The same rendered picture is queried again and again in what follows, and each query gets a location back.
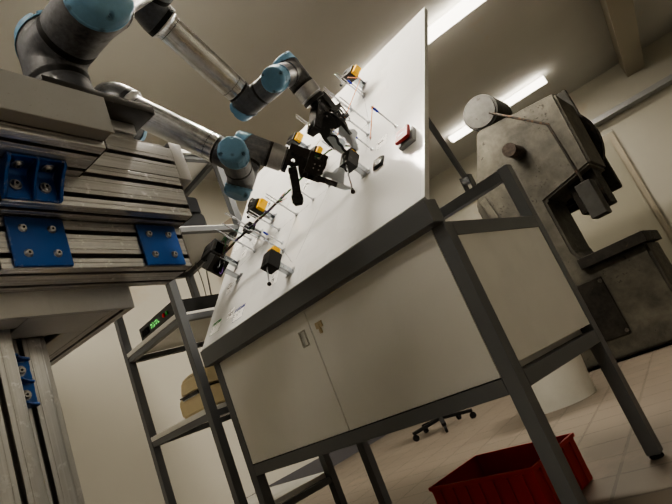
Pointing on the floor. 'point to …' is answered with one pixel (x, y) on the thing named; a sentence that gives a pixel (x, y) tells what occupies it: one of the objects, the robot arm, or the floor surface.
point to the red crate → (508, 477)
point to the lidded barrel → (564, 386)
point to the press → (529, 129)
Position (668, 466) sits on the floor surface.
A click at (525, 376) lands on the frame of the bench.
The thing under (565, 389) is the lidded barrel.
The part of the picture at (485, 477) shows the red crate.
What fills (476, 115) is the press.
